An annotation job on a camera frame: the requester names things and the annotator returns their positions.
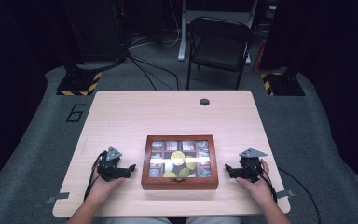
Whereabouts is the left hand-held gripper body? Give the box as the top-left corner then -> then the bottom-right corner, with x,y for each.
97,146 -> 129,183

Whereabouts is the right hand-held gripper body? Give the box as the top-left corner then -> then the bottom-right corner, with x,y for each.
238,147 -> 269,184

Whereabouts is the wooden box with glass lid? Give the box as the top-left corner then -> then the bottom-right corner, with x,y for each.
141,133 -> 219,191

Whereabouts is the person's left hand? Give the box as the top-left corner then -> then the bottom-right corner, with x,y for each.
88,167 -> 126,203

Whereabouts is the person's right hand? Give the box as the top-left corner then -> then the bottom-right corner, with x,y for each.
236,158 -> 277,206

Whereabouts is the grey tape strip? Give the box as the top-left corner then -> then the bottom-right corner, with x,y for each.
47,191 -> 71,203
274,189 -> 295,200

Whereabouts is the hazard striped black stand base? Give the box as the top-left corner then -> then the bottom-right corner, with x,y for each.
56,71 -> 103,97
260,72 -> 306,97

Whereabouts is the dark red panel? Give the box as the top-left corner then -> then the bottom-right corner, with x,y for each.
253,40 -> 267,73

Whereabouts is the black folding chair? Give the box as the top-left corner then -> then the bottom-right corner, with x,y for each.
186,16 -> 254,91

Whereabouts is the black equipment cabinet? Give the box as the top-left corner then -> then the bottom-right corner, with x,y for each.
71,0 -> 129,64

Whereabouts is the black curtain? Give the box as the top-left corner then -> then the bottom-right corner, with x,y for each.
0,0 -> 66,188
260,0 -> 358,175

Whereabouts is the left hand-held gripper black cable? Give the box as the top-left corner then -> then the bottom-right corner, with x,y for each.
83,151 -> 106,202

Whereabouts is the hand-held gripper black cable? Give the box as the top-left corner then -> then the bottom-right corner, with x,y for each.
83,151 -> 106,202
251,162 -> 279,203

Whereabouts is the right hand-held gripper black cable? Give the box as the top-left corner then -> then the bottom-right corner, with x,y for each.
251,162 -> 279,203

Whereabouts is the black floor cable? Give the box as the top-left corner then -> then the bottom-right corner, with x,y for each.
277,167 -> 322,224
126,55 -> 158,91
130,55 -> 182,91

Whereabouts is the white cable bundle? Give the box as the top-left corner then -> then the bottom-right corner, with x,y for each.
130,0 -> 183,49

